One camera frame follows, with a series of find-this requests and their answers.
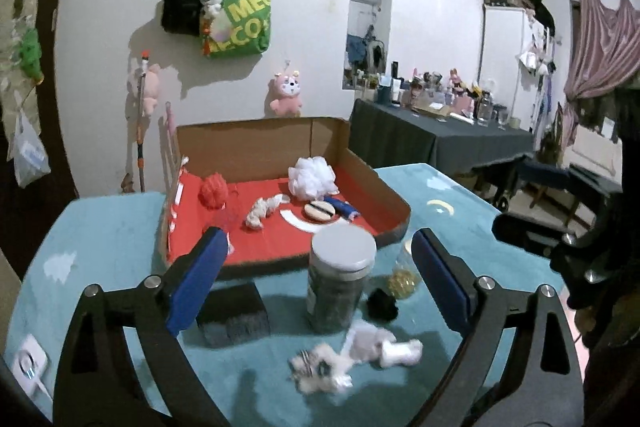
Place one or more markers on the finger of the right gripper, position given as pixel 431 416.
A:
pixel 568 254

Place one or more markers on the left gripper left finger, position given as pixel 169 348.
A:
pixel 182 290

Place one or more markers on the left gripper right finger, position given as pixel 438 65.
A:
pixel 449 280

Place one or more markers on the black scrunchie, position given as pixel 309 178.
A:
pixel 382 307

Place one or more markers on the red fuzzy cloth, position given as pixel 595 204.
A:
pixel 226 219

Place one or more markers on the white sock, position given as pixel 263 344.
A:
pixel 405 354

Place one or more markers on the red foam net sleeve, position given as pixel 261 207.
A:
pixel 214 192

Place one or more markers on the white tissue cloth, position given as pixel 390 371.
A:
pixel 363 342

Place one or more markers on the white knotted rope toy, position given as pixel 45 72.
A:
pixel 263 208

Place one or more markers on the blue cloth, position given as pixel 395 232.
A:
pixel 344 209

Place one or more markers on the beige powder puff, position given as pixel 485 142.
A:
pixel 319 211

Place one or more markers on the white plush bunny with bow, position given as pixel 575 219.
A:
pixel 321 369

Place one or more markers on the white mesh bath pouf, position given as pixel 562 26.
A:
pixel 311 178

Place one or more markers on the black sponge block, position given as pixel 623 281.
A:
pixel 233 315

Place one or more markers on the small jar yellow beads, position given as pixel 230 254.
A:
pixel 405 278

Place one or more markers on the dark jar with metal lid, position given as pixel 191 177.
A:
pixel 340 261

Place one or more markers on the red-lined cardboard box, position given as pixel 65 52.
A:
pixel 234 176

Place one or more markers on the dark green clothed table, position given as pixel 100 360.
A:
pixel 386 136

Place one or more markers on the plastic bag on door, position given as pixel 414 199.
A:
pixel 31 161

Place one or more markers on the pink curtain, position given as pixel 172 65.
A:
pixel 607 56

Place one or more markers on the pink plush with stick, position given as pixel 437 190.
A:
pixel 148 93

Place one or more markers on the white wardrobe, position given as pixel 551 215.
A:
pixel 513 47

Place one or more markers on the green plush on door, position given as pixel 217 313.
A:
pixel 30 54

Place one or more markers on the green tote bag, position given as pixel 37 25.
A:
pixel 235 28

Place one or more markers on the dark wooden door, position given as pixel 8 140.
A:
pixel 58 185

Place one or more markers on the pink plush on wall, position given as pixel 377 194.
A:
pixel 286 95

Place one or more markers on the wall mirror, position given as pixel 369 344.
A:
pixel 368 32

